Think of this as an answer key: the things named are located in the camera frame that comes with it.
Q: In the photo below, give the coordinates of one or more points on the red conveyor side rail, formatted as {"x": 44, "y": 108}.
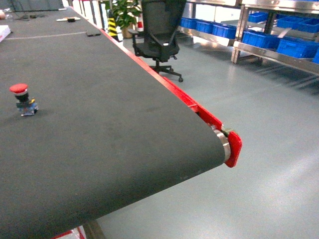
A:
{"x": 100, "y": 65}

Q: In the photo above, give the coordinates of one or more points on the white flat cardboard box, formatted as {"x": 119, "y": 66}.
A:
{"x": 5, "y": 31}

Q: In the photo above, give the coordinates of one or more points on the wooden board with black item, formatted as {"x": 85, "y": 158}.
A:
{"x": 68, "y": 19}

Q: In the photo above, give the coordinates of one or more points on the green potted plant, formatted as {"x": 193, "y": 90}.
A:
{"x": 122, "y": 14}

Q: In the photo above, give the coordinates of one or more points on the flat black device on belt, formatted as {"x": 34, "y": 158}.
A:
{"x": 91, "y": 33}

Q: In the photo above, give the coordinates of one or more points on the steel conveyor end roller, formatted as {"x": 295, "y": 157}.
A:
{"x": 224, "y": 140}

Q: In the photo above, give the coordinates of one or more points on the red conveyor end cap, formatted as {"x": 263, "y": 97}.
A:
{"x": 235, "y": 143}

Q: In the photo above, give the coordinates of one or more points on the red mushroom push button switch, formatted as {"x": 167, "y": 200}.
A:
{"x": 25, "y": 105}

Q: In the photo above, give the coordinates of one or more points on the black office chair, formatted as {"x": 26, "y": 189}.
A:
{"x": 158, "y": 41}

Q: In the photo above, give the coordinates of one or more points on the stainless steel shelf rack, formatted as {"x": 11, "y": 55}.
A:
{"x": 243, "y": 51}

